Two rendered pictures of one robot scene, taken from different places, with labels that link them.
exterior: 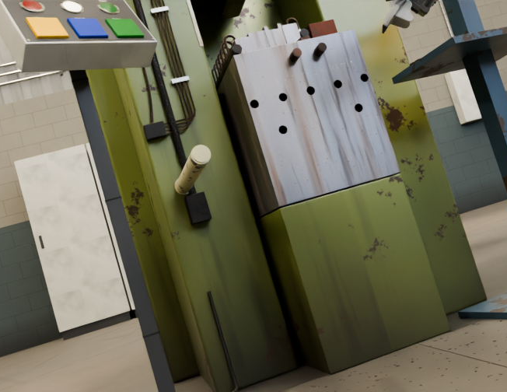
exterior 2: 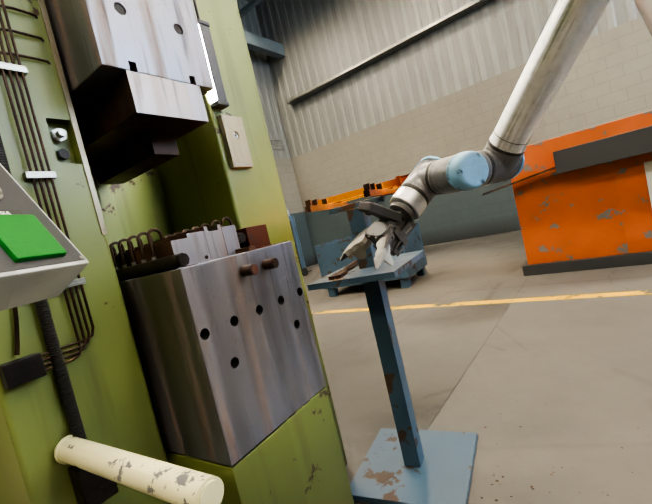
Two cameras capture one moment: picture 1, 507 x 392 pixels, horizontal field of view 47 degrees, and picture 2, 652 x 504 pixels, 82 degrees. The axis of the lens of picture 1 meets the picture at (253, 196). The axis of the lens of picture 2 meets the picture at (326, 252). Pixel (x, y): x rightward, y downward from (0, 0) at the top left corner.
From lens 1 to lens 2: 1.00 m
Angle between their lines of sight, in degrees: 42
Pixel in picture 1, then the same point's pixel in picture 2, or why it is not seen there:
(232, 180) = (140, 418)
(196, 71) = (95, 268)
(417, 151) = not seen: hidden behind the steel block
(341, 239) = (288, 479)
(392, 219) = (322, 437)
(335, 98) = (279, 316)
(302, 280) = not seen: outside the picture
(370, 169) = (306, 389)
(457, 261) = not seen: hidden behind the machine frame
